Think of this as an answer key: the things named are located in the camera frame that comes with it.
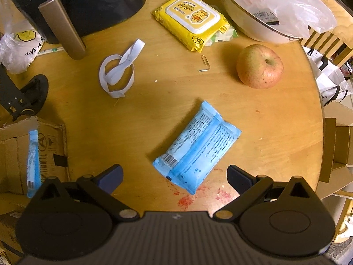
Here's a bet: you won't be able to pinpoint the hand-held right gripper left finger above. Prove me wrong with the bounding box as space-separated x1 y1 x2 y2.
33 164 140 222

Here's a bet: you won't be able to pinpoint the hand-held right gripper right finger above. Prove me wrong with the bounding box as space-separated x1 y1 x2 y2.
211 165 315 222

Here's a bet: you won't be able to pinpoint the blue tissue packet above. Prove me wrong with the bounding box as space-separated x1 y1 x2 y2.
152 100 242 195
26 129 42 199

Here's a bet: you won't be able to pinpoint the round wooden desktop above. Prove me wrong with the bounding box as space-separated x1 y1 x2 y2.
0 0 326 221

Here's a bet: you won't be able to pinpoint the cardboard boxes beside desk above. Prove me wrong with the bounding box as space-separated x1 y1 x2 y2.
318 100 353 200

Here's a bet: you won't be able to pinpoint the red yellow apple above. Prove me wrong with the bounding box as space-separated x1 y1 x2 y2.
236 44 284 89

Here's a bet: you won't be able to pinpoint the dark grey phone stand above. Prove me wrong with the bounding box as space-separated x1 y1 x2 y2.
0 63 49 121

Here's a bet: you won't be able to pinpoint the metal paper clip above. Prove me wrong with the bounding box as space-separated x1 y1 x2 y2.
198 55 211 73

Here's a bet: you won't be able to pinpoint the white paper shopping bag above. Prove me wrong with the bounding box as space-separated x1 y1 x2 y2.
303 46 353 107

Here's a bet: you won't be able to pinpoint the paper wrapped chopsticks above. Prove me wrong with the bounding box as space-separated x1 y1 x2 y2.
35 46 66 56

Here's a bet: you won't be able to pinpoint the green tissue pack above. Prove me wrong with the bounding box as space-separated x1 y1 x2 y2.
205 25 238 47

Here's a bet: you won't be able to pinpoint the crumpled clear plastic bag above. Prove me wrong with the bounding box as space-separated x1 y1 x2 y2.
0 29 45 75

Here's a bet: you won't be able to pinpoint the wooden chair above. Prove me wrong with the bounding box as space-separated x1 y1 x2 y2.
300 0 353 67

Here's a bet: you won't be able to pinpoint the yellow wet wipes pack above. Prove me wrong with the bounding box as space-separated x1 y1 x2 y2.
153 0 231 53

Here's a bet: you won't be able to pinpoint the dark blue air fryer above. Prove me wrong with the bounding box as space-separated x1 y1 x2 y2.
2 0 148 61

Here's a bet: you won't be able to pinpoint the white bowl with plastic bag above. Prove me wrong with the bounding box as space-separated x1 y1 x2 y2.
217 0 338 38

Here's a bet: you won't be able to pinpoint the white elastic strap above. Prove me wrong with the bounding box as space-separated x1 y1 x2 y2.
99 39 146 99

